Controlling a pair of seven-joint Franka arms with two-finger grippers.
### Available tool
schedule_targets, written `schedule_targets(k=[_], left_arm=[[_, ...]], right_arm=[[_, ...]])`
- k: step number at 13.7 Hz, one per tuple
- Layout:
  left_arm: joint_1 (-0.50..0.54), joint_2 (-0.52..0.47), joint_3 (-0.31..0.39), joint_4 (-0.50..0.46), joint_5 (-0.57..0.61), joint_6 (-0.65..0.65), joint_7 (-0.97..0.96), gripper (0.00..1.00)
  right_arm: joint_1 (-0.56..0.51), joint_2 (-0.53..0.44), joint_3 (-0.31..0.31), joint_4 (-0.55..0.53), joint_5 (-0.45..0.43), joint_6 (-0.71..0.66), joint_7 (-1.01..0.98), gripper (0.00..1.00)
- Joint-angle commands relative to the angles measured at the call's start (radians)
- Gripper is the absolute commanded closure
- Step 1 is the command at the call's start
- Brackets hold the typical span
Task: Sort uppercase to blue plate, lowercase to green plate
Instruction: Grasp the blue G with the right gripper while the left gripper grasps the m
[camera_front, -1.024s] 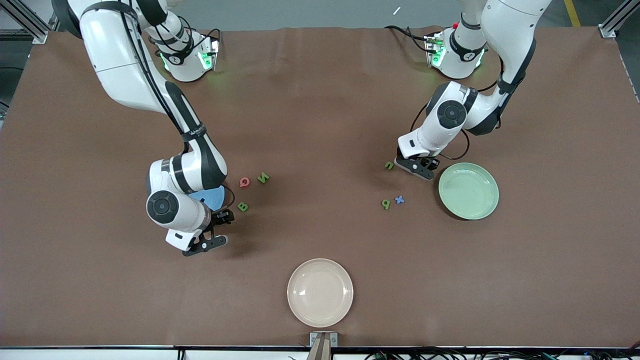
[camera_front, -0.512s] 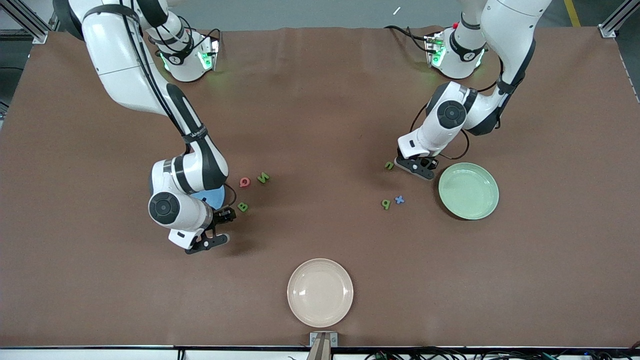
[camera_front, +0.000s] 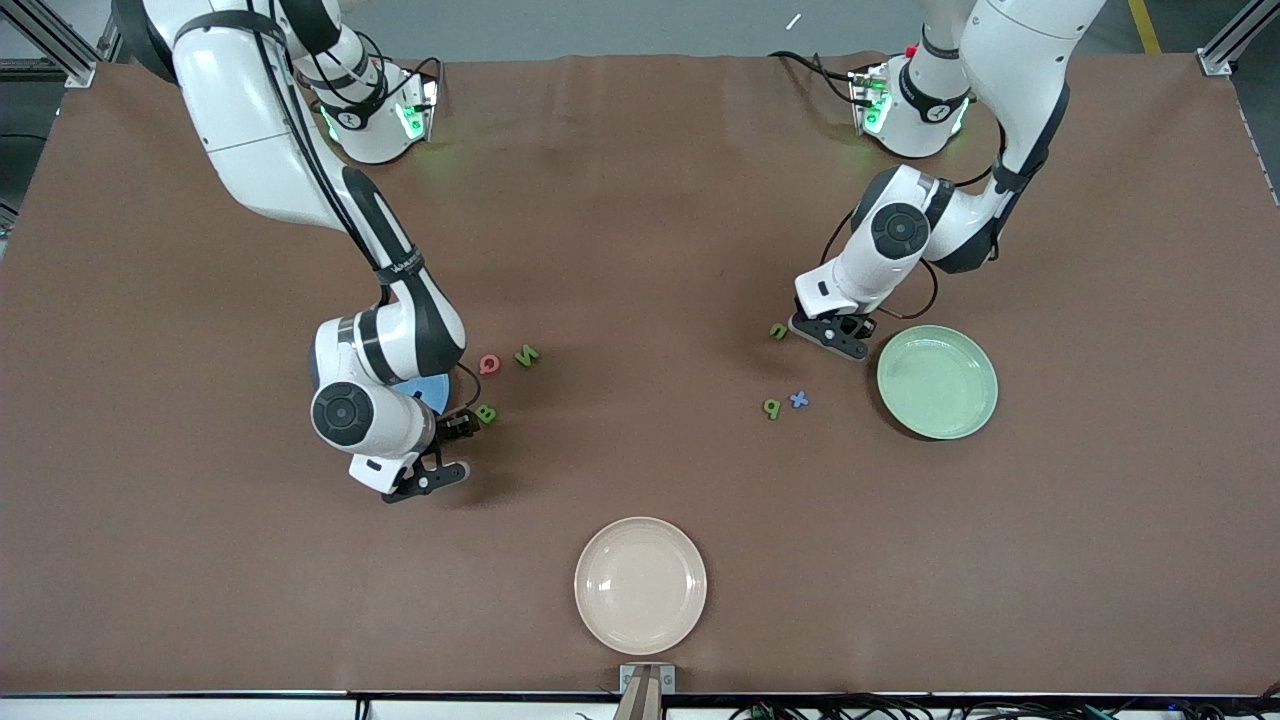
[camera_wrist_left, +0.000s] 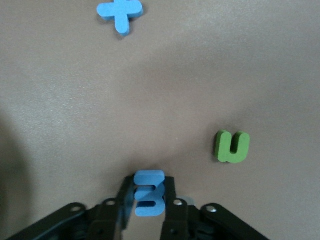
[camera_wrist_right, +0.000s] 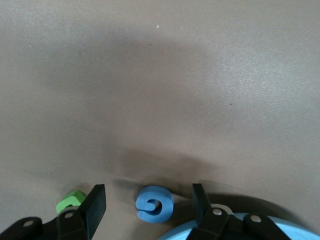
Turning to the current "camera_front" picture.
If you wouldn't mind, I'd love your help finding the blue plate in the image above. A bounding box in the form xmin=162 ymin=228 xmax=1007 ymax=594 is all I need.
xmin=390 ymin=375 xmax=451 ymax=417

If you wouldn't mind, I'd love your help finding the green plate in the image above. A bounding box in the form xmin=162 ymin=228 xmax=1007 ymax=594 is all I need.
xmin=877 ymin=325 xmax=999 ymax=441

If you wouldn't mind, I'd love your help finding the beige plate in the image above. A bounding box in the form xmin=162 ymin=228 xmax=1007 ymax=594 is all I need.
xmin=574 ymin=516 xmax=708 ymax=656

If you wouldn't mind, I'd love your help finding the brown table cover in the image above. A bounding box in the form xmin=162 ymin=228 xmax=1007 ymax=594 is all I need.
xmin=0 ymin=50 xmax=1280 ymax=696

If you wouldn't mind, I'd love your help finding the black base cable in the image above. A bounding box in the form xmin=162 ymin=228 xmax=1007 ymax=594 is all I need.
xmin=768 ymin=50 xmax=871 ymax=106

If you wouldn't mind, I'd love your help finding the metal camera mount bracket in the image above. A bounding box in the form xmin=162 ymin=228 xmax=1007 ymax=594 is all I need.
xmin=619 ymin=663 xmax=677 ymax=720

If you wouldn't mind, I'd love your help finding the white table edge rail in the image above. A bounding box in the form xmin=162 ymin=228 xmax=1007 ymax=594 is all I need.
xmin=0 ymin=690 xmax=1280 ymax=720

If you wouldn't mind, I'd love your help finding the black cable bundle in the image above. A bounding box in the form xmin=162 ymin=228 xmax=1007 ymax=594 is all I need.
xmin=728 ymin=693 xmax=1280 ymax=720

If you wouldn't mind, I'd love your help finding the aluminium frame extrusion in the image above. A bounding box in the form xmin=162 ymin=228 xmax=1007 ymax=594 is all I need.
xmin=1198 ymin=0 xmax=1280 ymax=76
xmin=0 ymin=0 xmax=126 ymax=89

